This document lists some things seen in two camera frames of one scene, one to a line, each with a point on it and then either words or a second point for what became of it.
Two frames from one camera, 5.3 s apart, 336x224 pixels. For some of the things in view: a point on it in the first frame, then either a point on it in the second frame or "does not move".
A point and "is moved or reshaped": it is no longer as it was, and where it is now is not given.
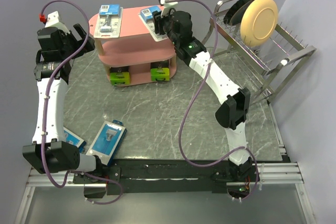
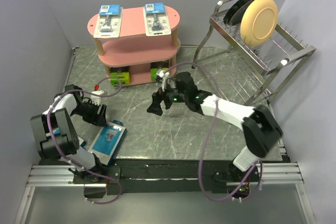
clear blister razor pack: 108,22 does not move
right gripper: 158,22 -> 155,107
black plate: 233,13 does not move
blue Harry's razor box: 107,140 does not move
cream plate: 259,21 does not move
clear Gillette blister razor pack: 147,16 is moved or reshaped
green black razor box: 119,75 does not move
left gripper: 70,36 -> 96,119
